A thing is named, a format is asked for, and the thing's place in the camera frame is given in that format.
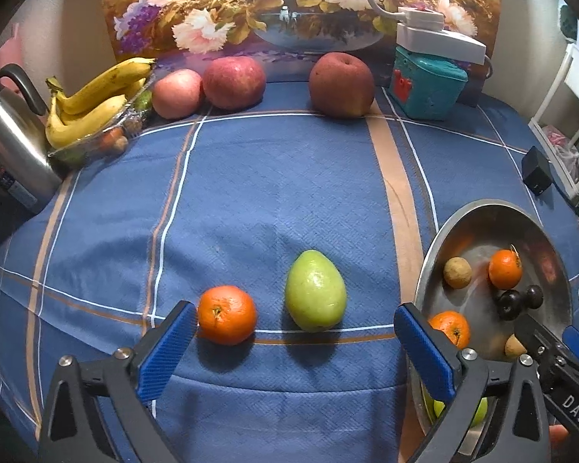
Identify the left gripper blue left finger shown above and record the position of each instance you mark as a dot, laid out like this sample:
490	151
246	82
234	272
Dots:
72	426

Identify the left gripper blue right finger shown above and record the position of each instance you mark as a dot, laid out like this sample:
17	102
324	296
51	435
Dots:
518	429

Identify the dark plum front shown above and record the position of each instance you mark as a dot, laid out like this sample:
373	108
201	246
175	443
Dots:
509	305

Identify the dark plum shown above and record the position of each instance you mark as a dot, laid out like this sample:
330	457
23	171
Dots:
533	297
509	305

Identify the orange tangerine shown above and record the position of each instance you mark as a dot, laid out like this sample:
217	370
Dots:
226	315
505	269
454	325

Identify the person's right hand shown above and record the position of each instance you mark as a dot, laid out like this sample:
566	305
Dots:
557	435

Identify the large steel plate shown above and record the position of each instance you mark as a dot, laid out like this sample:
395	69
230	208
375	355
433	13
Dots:
476	232

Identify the black power adapter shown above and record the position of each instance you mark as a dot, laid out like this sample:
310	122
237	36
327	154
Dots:
536	174

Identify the blue plaid tablecloth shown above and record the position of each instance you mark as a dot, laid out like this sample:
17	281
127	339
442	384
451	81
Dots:
220	199

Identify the pink plastic bag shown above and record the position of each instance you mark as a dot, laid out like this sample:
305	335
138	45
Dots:
566	151

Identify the steel thermos kettle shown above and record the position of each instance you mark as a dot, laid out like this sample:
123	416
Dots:
27	173

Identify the clear plastic fruit tray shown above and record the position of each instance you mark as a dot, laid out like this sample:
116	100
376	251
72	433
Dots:
102	132

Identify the teal plastic box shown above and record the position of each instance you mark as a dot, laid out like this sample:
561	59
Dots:
426	87

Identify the white shelf rack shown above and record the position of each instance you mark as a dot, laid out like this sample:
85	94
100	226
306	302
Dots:
560	108

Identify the yellow banana bunch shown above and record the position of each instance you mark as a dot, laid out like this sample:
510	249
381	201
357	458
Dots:
93	106

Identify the pink apple left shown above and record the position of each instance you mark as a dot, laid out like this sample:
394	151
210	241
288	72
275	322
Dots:
178	95

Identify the dark red apple right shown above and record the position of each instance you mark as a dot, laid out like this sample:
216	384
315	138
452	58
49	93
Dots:
341	86

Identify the red apple middle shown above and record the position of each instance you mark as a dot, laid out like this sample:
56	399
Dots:
234	83

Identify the white desk lamp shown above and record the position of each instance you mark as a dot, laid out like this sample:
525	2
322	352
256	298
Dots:
422	31

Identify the floral painting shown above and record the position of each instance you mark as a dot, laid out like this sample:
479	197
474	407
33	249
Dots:
285	36

